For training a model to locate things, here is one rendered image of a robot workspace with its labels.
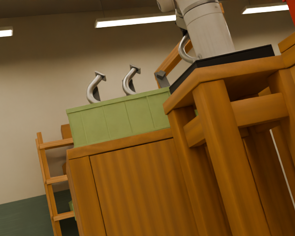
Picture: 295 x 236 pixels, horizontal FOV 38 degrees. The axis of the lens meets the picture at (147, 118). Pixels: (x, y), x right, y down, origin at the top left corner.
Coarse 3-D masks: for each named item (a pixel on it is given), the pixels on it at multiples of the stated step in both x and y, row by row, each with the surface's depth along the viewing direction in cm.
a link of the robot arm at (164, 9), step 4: (160, 0) 183; (164, 0) 183; (168, 0) 183; (172, 0) 184; (160, 4) 184; (164, 4) 184; (168, 4) 184; (172, 4) 184; (160, 8) 186; (164, 8) 185; (168, 8) 185; (172, 8) 186; (164, 12) 188
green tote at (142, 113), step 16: (128, 96) 164; (144, 96) 165; (160, 96) 166; (80, 112) 162; (96, 112) 163; (112, 112) 163; (128, 112) 163; (144, 112) 164; (160, 112) 164; (80, 128) 161; (96, 128) 161; (112, 128) 162; (128, 128) 162; (144, 128) 162; (160, 128) 162; (80, 144) 159
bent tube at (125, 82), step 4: (132, 64) 202; (132, 68) 201; (136, 68) 201; (128, 72) 200; (132, 72) 199; (136, 72) 201; (140, 72) 202; (128, 76) 198; (132, 76) 199; (124, 80) 196; (128, 80) 197; (124, 84) 195; (128, 84) 196; (124, 88) 194; (128, 88) 193; (128, 92) 192; (132, 92) 192
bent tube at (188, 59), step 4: (184, 36) 207; (188, 36) 207; (184, 40) 206; (188, 40) 208; (180, 44) 205; (184, 44) 206; (180, 48) 204; (180, 52) 203; (184, 52) 203; (180, 56) 204; (184, 56) 202; (188, 56) 202; (184, 60) 203; (188, 60) 201; (192, 60) 200
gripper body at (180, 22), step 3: (177, 15) 197; (177, 18) 199; (180, 18) 197; (183, 18) 196; (177, 21) 201; (180, 21) 199; (183, 21) 198; (177, 24) 203; (180, 24) 201; (183, 24) 200; (180, 27) 204; (183, 27) 202
